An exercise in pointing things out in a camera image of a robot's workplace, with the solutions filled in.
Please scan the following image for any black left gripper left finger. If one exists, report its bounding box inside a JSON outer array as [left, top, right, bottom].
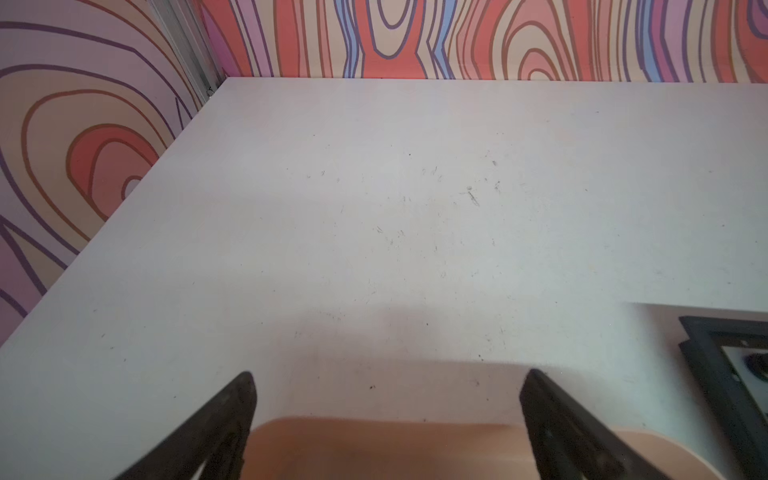
[[118, 371, 257, 479]]

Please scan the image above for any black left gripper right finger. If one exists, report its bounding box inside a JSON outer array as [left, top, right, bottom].
[[519, 369, 667, 480]]

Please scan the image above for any black white chess board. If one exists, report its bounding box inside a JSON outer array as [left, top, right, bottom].
[[679, 316, 767, 479]]

